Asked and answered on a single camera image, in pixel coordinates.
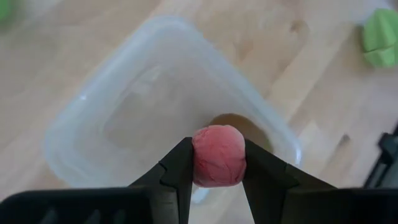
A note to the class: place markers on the green toy fruit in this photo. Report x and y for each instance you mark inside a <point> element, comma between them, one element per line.
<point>382,39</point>

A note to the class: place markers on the clear plastic tupperware container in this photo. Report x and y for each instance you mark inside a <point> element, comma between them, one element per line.
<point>140,102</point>

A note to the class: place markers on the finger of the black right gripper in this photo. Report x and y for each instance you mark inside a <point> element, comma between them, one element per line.
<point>387,155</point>

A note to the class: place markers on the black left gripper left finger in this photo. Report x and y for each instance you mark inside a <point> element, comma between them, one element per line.
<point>180,168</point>

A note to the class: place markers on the pink toy fruit ball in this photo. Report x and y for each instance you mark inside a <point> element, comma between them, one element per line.
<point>219,155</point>

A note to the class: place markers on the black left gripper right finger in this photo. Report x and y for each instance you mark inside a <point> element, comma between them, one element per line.
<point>267,177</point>

